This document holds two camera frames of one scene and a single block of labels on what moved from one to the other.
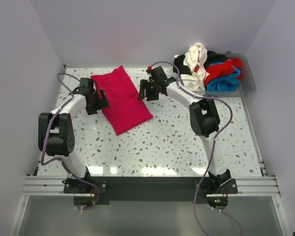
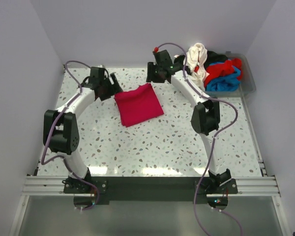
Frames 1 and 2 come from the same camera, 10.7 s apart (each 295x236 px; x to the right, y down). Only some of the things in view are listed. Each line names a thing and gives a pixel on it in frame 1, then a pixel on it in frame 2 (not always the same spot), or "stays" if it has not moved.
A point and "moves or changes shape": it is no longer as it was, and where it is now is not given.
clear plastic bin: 247,82 stays
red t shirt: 216,70 stays
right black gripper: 144,84 -> 150,75
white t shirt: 194,59 stays
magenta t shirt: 125,110 moves or changes shape
